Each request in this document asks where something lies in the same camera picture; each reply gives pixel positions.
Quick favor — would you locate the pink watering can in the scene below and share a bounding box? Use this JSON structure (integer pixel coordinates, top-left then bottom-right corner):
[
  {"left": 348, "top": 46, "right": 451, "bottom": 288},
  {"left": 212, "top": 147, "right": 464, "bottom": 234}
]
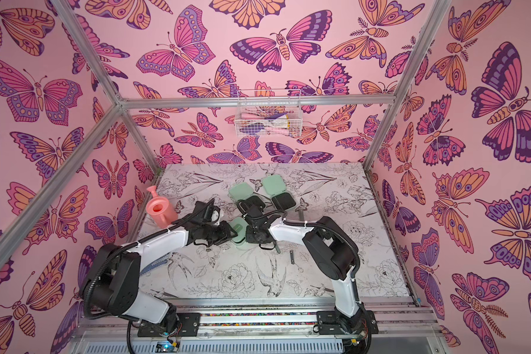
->
[{"left": 146, "top": 186, "right": 178, "bottom": 229}]

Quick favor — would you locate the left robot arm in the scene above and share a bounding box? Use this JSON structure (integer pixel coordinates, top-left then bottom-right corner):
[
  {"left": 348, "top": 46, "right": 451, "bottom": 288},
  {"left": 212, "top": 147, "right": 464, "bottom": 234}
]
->
[{"left": 80, "top": 200, "right": 237, "bottom": 333}]

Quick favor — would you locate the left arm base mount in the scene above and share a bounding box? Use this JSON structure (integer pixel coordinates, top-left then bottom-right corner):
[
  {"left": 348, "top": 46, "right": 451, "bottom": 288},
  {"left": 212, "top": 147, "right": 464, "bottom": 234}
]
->
[{"left": 138, "top": 313, "right": 201, "bottom": 338}]

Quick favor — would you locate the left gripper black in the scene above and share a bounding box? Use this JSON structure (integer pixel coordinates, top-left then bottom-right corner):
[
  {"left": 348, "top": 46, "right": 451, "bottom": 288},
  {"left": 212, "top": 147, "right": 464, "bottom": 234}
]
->
[{"left": 201, "top": 221, "right": 239, "bottom": 246}]

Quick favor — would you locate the blue dotted work glove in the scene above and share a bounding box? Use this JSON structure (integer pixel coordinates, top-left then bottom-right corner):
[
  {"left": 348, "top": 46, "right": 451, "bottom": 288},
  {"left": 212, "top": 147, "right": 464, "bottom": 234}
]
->
[{"left": 140, "top": 258, "right": 168, "bottom": 277}]

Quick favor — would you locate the green nail clipper case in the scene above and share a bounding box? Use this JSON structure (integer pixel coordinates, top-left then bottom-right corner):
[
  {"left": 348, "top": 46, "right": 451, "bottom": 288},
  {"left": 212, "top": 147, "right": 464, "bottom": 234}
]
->
[{"left": 229, "top": 217, "right": 249, "bottom": 246}]

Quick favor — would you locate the green circuit board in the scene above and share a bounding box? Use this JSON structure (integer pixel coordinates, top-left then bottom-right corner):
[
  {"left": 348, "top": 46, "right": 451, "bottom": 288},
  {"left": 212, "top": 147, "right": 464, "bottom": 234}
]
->
[{"left": 155, "top": 341, "right": 179, "bottom": 353}]

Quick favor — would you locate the white wire wall basket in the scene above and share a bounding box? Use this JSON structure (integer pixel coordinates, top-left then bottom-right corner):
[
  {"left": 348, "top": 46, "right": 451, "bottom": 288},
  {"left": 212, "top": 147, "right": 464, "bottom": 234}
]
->
[{"left": 232, "top": 88, "right": 303, "bottom": 138}]

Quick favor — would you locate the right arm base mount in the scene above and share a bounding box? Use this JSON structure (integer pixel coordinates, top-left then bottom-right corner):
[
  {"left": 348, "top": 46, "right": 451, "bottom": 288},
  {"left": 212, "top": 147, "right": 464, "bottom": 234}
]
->
[{"left": 316, "top": 308, "right": 379, "bottom": 337}]

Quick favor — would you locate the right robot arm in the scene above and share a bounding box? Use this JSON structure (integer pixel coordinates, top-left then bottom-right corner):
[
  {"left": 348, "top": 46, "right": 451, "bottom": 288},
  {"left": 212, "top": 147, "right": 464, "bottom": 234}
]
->
[{"left": 236, "top": 201, "right": 361, "bottom": 319}]

